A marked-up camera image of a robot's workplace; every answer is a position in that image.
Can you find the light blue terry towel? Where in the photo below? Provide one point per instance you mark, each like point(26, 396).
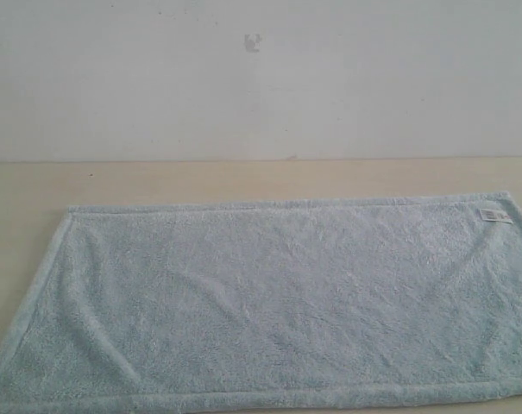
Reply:
point(346, 303)

